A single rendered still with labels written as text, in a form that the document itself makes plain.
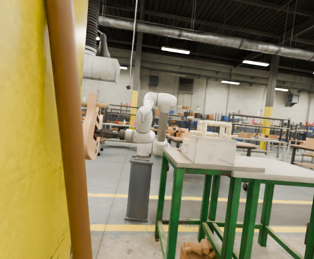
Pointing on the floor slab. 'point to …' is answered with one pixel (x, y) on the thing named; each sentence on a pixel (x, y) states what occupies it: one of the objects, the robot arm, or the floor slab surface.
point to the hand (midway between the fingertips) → (96, 132)
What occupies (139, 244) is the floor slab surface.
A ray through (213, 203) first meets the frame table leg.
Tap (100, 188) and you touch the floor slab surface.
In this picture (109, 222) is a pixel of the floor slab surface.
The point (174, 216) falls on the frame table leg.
